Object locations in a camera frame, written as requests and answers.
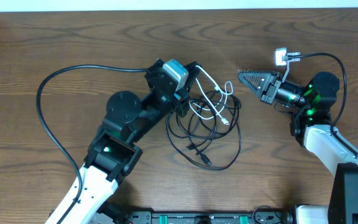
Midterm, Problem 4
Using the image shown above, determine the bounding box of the black USB cable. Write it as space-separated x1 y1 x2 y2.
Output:
165 102 242 171

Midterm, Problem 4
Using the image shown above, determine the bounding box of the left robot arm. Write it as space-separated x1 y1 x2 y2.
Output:
47 59 199 223

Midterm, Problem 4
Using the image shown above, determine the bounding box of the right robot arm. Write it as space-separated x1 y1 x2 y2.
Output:
238 70 358 224

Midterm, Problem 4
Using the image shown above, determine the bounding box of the right camera cable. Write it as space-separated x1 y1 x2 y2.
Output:
286 52 358 175

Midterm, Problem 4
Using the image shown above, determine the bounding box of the camera cable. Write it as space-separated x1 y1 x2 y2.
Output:
35 64 150 224
286 52 358 175

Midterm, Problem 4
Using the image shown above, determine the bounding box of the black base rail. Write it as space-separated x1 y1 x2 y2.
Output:
128 208 293 224

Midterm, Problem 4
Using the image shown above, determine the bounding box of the left camera cable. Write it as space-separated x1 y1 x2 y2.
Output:
35 64 150 224

